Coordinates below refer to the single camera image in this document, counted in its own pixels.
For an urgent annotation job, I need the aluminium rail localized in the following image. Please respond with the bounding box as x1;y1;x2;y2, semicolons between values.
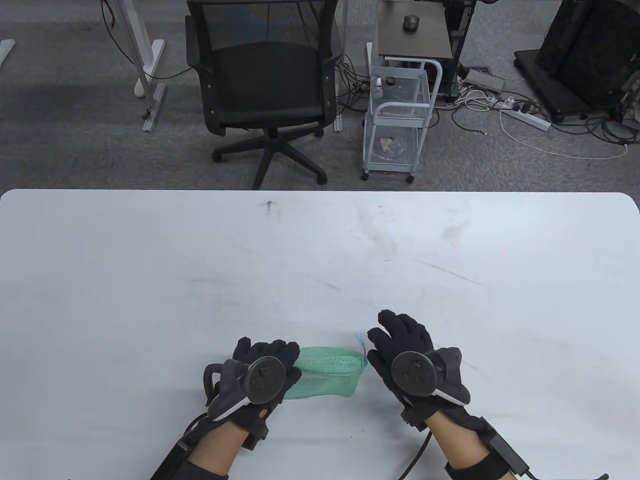
333;82;346;133
142;81;169;133

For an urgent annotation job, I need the white desk leg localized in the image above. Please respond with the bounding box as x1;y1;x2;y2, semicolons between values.
107;0;167;98

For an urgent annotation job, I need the person's left forearm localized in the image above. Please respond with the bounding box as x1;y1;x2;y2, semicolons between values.
150;417;251;480

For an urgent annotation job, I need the person's right hand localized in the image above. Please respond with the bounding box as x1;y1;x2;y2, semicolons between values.
366;309;488;433

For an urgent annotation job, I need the black glove cable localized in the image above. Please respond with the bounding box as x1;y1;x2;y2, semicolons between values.
399;431;434;480

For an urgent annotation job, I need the tangle of black cables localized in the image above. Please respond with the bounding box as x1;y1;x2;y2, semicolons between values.
336;50;375;113

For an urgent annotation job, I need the white wire trolley cart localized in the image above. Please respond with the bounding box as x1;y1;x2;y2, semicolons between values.
362;56;444;184

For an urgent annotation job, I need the grey power adapter box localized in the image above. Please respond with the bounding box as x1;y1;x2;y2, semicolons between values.
463;68;506;94

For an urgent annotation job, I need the black mesh office chair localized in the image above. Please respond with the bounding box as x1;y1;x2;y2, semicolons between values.
185;0;347;191

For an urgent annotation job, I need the black sensor cable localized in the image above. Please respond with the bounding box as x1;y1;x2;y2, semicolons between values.
525;469;610;480

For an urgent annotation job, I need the bundle of black floor cables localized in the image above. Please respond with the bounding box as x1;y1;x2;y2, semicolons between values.
550;100;640;147

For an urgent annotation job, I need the black desk cable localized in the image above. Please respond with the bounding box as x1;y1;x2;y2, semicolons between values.
100;0;195;81

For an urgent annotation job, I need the dark brown side table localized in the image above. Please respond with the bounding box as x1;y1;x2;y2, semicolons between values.
376;0;455;62

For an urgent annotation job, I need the crumpled clear plastic wrap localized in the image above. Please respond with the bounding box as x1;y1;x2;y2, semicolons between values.
378;137;409;161

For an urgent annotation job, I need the black wrist sensor box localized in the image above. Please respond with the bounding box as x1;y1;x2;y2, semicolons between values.
482;432;531;476
150;435;196;480

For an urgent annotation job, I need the white power strip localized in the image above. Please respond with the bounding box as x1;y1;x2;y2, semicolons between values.
492;96;553;132

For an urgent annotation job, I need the black wrist strap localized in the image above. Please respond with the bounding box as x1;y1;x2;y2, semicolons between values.
445;452;512;480

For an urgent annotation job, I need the person's left hand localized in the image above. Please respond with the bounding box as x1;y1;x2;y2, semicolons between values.
232;336;302;451

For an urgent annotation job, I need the person's right forearm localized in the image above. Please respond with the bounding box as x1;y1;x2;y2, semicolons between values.
427;415;521;480

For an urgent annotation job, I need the white floor cable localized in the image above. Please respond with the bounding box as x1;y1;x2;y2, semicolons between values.
500;106;629;161

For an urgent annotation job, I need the dark grey hand controller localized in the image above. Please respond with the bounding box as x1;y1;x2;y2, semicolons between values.
391;347;471;405
202;356;287;422

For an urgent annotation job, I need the green mesh toiletry bag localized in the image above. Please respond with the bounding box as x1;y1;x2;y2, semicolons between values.
280;332;369;401

